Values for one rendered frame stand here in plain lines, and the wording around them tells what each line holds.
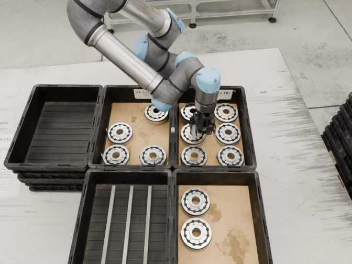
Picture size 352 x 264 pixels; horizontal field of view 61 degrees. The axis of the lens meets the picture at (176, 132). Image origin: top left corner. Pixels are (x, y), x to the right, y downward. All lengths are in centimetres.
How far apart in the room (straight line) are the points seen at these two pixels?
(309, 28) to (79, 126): 266
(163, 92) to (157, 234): 48
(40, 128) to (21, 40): 206
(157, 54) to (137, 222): 73
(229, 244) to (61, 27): 280
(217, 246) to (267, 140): 60
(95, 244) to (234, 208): 49
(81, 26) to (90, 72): 70
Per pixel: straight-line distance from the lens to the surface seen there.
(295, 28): 338
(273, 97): 162
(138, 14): 117
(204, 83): 92
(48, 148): 131
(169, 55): 142
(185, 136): 120
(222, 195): 112
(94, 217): 112
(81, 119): 135
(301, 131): 153
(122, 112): 133
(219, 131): 123
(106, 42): 104
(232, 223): 109
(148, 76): 102
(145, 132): 125
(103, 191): 115
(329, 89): 284
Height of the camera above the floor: 186
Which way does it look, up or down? 55 degrees down
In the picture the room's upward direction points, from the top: straight up
